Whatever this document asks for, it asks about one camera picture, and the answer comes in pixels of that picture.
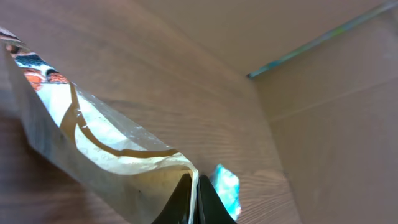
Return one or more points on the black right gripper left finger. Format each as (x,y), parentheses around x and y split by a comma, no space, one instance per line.
(177,208)

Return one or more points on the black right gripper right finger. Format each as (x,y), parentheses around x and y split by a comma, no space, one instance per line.
(210,208)

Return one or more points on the small teal tissue pack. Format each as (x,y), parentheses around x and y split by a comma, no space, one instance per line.
(227,186)

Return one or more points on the beige plastic pouch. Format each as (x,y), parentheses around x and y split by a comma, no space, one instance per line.
(128,167)

